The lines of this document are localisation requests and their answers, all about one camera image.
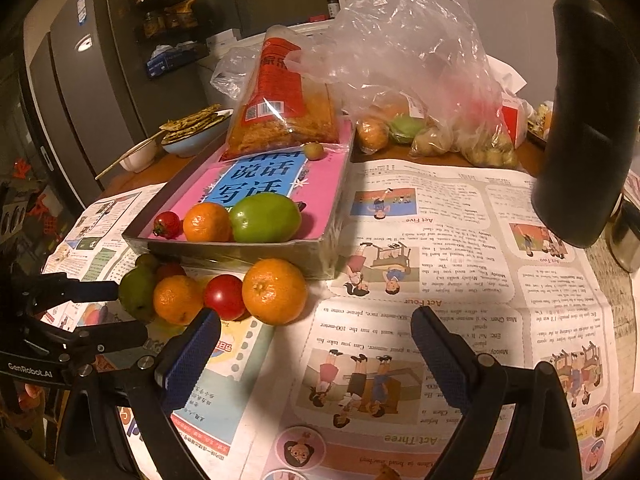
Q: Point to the blue tissue box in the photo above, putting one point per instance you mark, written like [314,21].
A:
[170,60]

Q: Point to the printed newspaper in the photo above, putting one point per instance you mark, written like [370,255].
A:
[450,220]

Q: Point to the black thermos flask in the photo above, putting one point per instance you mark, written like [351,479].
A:
[585,135]

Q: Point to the small mandarin orange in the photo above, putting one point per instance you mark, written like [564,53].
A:
[176,300]
[206,221]

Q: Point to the white and red plastic bag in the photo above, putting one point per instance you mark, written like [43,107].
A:
[515,110]

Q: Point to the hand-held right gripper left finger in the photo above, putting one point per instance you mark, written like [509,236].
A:
[192,360]

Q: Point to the grey refrigerator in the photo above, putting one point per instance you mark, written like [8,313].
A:
[90,85]

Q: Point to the metal cup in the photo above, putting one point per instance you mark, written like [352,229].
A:
[627,235]

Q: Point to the large oval green fruit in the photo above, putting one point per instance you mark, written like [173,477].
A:
[265,219]

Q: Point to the red label snack bag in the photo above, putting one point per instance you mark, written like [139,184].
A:
[280,125]

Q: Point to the crumpled clear plastic bag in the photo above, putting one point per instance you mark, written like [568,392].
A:
[227,72]

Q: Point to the white bowl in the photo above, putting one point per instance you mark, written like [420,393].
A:
[139,159]

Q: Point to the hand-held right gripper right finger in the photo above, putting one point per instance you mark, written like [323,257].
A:
[445,355]

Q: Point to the wooden chopsticks pair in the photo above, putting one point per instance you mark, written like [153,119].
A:
[125,157]

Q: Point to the red tomato with stem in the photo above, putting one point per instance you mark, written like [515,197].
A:
[167,226]

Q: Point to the large mandarin orange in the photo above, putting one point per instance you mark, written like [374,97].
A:
[274,291]

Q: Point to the stack of scallion pancakes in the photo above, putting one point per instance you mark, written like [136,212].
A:
[190,121]

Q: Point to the pale green fruit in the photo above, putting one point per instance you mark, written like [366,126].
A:
[406,128]

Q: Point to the clear plastic bag of produce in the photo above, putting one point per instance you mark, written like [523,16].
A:
[410,35]

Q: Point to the dark shelf with jars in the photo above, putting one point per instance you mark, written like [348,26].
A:
[170,15]

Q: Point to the person's left hand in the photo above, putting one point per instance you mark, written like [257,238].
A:
[29,400]

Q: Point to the pile of small yellow fruits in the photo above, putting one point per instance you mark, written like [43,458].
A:
[485,154]

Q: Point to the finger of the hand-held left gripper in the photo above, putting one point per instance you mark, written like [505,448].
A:
[95,289]
[115,336]

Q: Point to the round green apple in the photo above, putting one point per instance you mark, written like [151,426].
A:
[136,290]

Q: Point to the pink and blue book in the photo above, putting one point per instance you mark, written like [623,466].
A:
[325,185]

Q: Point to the small brown-green kiwi berry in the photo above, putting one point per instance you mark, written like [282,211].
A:
[314,151]

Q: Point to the blue enamel bowl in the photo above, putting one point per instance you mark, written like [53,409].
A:
[192,144]

